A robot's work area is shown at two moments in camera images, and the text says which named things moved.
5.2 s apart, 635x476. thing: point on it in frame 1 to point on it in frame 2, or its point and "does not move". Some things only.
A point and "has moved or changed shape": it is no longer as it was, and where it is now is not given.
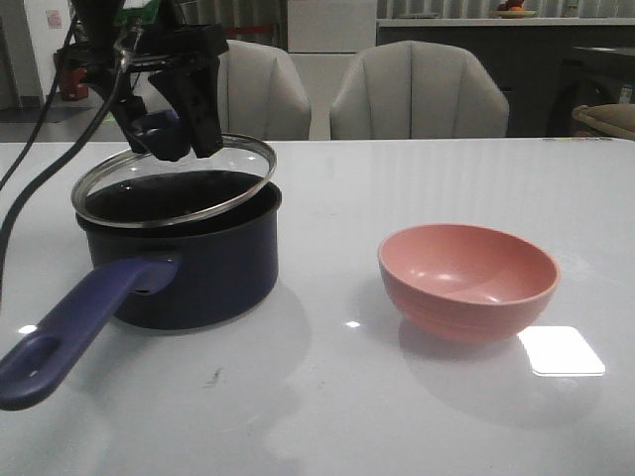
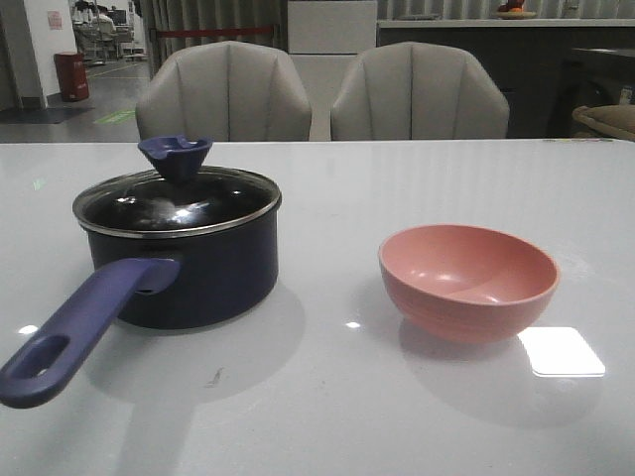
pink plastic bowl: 466,284 does not move
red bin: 70,84 does not move
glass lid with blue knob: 130,189 has moved or changed shape
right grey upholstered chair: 418,90 does not move
